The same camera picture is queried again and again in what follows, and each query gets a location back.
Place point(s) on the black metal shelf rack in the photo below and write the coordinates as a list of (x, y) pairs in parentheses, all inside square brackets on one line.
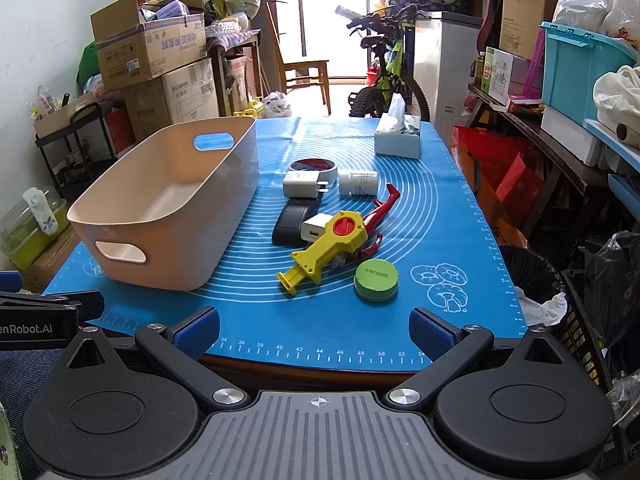
[(80, 142)]

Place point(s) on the large stacked cardboard box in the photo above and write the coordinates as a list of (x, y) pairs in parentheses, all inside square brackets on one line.
[(185, 94)]

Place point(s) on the yellow toy launcher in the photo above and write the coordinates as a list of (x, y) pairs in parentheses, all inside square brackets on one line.
[(345, 232)]

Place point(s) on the yellow oil jug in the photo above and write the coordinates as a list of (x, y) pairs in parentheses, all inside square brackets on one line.
[(255, 109)]

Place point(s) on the blue silicone table mat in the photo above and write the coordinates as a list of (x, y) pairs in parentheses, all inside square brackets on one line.
[(435, 236)]

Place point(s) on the dark wooden side shelf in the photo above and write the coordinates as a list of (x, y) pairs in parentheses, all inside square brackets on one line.
[(576, 199)]

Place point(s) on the red toy figure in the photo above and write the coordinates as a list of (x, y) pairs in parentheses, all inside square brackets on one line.
[(371, 222)]

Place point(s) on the beige plastic storage bin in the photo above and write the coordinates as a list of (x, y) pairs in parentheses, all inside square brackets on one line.
[(163, 215)]

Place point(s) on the tall brown cardboard box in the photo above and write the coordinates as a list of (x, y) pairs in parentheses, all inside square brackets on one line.
[(520, 24)]

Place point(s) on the white tissue box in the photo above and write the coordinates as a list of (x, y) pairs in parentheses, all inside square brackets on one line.
[(398, 133)]

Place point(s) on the white cabinet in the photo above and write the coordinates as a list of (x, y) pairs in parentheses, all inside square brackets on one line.
[(444, 52)]

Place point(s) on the white plastic bag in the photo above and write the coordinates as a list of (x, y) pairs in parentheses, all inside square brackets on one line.
[(618, 19)]

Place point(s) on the green white product box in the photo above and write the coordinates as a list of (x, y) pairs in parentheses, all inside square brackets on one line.
[(504, 74)]

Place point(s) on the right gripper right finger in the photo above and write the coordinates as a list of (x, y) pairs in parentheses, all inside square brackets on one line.
[(451, 350)]

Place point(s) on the small white usb charger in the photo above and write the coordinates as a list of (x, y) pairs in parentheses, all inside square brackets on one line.
[(314, 227)]

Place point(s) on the green lidded plastic container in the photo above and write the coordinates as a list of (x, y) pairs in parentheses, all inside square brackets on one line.
[(22, 240)]

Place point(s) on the black computer mouse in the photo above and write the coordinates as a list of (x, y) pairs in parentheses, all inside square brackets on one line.
[(288, 227)]

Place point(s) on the large white power adapter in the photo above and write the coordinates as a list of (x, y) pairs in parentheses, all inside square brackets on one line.
[(307, 185)]

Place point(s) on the white red tape roll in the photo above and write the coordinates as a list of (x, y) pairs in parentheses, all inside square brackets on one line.
[(326, 169)]

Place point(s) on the white pill bottle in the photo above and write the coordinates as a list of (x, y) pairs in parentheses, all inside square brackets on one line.
[(358, 182)]

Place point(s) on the wooden chair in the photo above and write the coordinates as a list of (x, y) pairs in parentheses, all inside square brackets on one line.
[(299, 74)]

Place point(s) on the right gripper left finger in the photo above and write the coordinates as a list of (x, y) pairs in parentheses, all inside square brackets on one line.
[(177, 349)]

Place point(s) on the teal plastic storage crate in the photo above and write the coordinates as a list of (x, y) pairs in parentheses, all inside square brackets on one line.
[(574, 59)]

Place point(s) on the floor cardboard box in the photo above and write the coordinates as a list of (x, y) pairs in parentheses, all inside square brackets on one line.
[(39, 275)]

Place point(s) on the open top cardboard box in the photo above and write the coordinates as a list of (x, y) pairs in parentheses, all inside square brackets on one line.
[(138, 41)]

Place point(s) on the green black bicycle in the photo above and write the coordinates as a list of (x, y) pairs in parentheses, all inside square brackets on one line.
[(387, 43)]

